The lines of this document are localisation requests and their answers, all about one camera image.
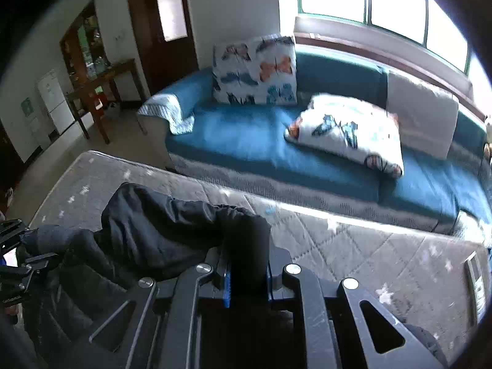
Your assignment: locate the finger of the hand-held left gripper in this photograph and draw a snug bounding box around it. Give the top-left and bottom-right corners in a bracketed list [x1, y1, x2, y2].
[17, 253, 59, 277]
[0, 219, 39, 241]

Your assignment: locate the grey remote control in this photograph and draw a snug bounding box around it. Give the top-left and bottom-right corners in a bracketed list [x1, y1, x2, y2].
[463, 252, 488, 314]

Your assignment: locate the grey quilted bed mat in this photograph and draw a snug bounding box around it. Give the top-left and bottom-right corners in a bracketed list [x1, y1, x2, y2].
[29, 150, 490, 369]

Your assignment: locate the dark wooden door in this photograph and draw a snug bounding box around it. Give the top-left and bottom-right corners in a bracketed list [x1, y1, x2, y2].
[125, 0, 198, 102]

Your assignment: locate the wooden side table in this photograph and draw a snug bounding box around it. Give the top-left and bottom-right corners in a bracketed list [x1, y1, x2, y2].
[65, 58, 149, 145]

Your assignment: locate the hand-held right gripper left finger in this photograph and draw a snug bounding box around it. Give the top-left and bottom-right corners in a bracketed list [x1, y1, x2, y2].
[88, 248, 232, 369]

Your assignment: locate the dark wooden display cabinet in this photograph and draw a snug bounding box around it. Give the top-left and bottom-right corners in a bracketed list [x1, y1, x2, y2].
[59, 0, 112, 97]

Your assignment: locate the butterfly print pillow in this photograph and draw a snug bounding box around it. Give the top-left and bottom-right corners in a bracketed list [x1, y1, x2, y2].
[284, 93, 405, 179]
[212, 35, 298, 106]

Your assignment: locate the white refrigerator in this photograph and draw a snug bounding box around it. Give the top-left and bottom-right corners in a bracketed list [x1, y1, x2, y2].
[36, 69, 75, 137]

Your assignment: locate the white back cushion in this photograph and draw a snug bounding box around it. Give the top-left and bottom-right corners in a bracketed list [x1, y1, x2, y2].
[385, 70, 460, 161]

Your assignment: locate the blue sofa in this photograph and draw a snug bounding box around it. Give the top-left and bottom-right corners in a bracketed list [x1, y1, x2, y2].
[136, 44, 492, 247]

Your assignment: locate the black puffer jacket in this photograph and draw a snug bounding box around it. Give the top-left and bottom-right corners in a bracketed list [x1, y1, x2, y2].
[15, 182, 273, 369]

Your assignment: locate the green framed window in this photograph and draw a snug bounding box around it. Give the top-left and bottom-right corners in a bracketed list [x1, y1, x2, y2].
[277, 0, 492, 97]

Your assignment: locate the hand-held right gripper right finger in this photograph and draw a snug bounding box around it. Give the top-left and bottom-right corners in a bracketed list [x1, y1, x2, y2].
[266, 249, 442, 369]

